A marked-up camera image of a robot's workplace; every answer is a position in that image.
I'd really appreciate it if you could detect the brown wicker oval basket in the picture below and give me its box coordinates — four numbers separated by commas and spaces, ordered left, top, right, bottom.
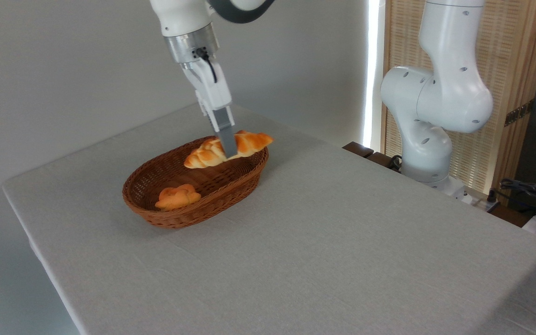
122, 135, 269, 229

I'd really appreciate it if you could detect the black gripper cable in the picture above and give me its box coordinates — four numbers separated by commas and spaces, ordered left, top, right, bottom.
198, 50, 218, 84

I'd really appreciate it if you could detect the long braided bread loaf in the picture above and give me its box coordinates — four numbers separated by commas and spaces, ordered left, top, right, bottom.
183, 130, 274, 169

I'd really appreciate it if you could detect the black cable bundle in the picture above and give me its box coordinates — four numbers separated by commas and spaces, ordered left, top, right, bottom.
498, 178, 536, 219

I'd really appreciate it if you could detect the white power strip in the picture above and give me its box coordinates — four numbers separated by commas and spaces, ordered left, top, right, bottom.
454, 186, 501, 214

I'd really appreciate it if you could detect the small orange bread roll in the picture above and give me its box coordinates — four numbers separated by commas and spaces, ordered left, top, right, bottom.
155, 183, 202, 212

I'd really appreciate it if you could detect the grey tablecloth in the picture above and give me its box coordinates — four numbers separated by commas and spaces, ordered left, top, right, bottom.
2, 102, 536, 335

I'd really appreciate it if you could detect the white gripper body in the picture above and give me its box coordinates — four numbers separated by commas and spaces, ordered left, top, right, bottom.
182, 58, 232, 113

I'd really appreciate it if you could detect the wooden slatted folding screen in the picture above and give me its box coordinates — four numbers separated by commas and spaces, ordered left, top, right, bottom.
382, 0, 536, 196

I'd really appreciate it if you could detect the dark wooden furniture piece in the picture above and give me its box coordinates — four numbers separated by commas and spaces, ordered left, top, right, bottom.
342, 141, 403, 173

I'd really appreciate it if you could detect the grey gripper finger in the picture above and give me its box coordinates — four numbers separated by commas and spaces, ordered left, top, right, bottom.
201, 103, 238, 159

